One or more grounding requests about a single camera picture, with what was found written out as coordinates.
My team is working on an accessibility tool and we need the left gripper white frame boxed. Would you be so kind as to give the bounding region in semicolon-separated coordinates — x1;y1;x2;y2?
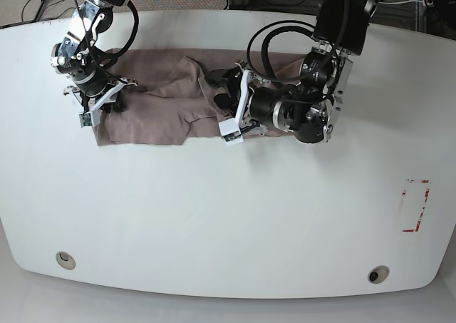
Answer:
206;61;267;139

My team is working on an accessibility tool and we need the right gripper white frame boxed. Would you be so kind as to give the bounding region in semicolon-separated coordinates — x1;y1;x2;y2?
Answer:
63;77;138;114

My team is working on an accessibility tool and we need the mauve t-shirt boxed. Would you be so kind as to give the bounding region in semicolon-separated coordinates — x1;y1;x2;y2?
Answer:
90;47;307;148

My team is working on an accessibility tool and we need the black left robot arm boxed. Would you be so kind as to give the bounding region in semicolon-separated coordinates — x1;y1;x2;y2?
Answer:
205;0;379;145

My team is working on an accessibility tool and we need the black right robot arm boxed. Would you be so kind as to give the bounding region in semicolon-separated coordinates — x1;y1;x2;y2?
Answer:
51;0;139;127

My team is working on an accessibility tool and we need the left table grommet hole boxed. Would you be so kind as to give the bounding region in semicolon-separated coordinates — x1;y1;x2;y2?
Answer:
56;252;76;270

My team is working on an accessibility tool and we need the table grommet hole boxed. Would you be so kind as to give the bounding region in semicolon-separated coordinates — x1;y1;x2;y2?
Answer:
368;265;390;284
56;252;76;270

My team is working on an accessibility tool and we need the red tape rectangle marking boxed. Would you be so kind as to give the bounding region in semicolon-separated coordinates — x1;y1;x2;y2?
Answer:
398;179;431;232

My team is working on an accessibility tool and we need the right table grommet hole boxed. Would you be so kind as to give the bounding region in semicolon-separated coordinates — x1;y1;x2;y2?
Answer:
368;265;390;284

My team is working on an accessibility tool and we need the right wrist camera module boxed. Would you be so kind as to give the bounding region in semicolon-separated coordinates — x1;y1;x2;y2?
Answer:
78;111;100;128

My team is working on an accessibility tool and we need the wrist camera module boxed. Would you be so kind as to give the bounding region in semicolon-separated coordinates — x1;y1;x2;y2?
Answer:
78;111;100;128
219;118;244;147

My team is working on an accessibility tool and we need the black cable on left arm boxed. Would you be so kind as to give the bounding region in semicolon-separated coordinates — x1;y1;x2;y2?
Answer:
246;0;350;88

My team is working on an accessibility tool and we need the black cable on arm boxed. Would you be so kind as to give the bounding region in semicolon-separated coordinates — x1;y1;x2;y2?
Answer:
103;0;140;69
246;0;350;88

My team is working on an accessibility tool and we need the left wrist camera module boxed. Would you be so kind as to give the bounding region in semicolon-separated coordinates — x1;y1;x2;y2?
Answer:
219;118;244;147

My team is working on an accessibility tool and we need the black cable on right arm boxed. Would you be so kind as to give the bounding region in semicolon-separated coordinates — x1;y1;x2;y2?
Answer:
103;0;140;69

